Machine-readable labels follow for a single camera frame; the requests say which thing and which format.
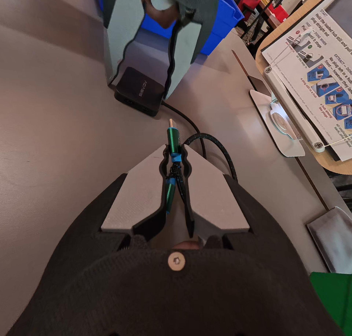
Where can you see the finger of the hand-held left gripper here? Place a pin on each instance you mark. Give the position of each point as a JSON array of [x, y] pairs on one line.
[[121, 17], [184, 47]]

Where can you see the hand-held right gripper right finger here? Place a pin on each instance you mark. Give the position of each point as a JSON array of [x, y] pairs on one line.
[[214, 201]]

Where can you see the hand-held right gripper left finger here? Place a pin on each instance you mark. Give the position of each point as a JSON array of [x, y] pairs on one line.
[[134, 198]]

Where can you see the blue plastic bin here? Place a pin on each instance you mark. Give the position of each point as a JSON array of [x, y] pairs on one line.
[[222, 19]]

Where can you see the red plastic bin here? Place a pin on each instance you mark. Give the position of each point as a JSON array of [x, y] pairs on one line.
[[279, 11]]

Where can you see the wooden document board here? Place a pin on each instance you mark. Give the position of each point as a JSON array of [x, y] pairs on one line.
[[330, 165]]

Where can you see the silver foil pouch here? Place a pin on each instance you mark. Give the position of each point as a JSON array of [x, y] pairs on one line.
[[332, 237]]

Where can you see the printed instruction sheet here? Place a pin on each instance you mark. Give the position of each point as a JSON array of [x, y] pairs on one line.
[[324, 66]]

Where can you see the green plastic bin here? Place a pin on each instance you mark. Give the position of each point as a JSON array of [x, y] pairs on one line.
[[335, 300]]

